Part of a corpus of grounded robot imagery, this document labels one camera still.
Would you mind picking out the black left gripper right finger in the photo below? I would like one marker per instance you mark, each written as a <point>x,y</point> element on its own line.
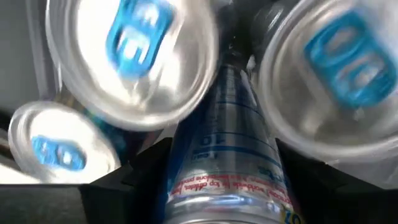
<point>342,205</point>

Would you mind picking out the blue silver Red Bull can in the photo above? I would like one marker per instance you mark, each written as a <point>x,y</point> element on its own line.
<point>62,130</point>
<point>311,109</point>
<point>230,149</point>
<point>174,93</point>

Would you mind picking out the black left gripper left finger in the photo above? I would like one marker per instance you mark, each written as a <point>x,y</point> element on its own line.
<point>124,202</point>

